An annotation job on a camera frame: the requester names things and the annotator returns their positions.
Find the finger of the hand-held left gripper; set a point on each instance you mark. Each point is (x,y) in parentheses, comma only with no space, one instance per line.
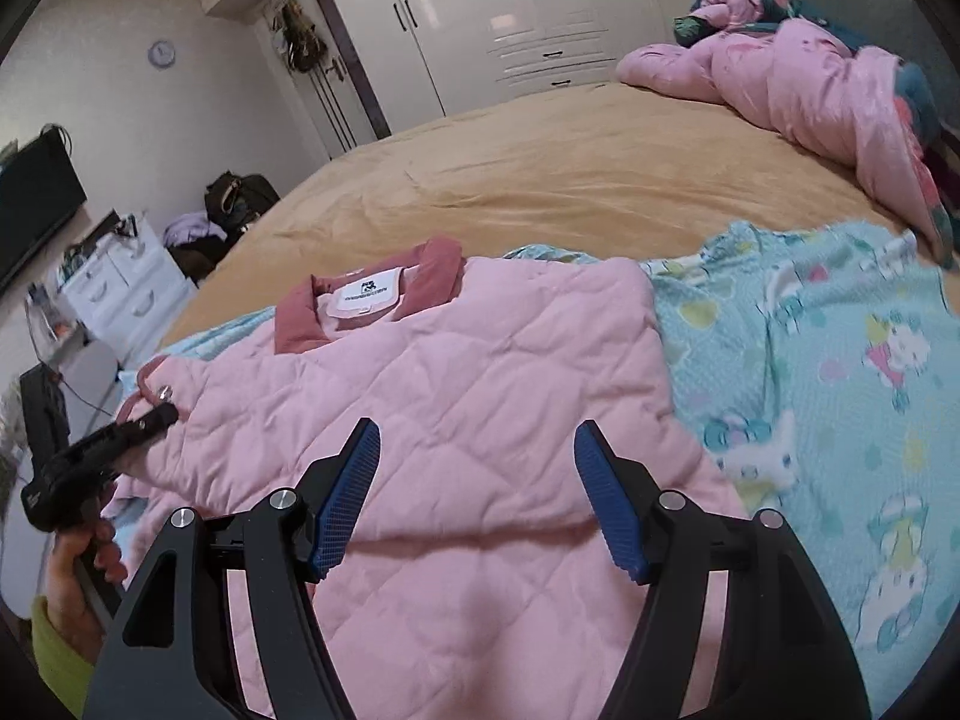
(142,424)

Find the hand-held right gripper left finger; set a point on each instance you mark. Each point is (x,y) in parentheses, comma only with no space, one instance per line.
(346,495)

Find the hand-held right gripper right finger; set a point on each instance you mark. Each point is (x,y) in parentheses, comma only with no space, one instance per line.
(607,495)

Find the pink quilted jacket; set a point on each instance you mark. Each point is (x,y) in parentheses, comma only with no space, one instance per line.
(487,390)

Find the person's left forearm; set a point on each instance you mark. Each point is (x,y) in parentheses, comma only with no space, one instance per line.
(56,660)

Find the purple clothes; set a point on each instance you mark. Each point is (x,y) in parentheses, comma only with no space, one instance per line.
(191,226)

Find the pile of clothes on chair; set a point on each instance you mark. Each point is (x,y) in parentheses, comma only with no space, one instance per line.
(240,199)

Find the person's left hand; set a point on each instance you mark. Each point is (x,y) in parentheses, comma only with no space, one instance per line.
(75,592)

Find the white drawer unit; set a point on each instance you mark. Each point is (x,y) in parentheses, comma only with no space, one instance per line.
(127,292)

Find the black television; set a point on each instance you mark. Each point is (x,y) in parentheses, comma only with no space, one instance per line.
(30,202)

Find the blue cartoon printed blanket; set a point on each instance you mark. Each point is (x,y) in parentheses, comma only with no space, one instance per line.
(825,360)

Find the bed with tan sheet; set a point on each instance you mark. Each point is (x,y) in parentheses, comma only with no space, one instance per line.
(562,165)

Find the white door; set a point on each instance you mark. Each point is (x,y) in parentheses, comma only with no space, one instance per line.
(337,112)

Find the hanging bags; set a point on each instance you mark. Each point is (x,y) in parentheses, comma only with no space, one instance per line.
(296,37)

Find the pink floral duvet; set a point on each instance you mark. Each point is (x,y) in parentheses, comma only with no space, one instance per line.
(787,82)

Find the white wardrobe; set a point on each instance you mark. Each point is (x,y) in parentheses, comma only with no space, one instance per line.
(480,15)

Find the grey headboard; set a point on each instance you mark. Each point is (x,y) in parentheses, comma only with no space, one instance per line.
(862,7)

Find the round wall clock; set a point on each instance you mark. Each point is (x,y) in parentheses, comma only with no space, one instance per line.
(161,52)

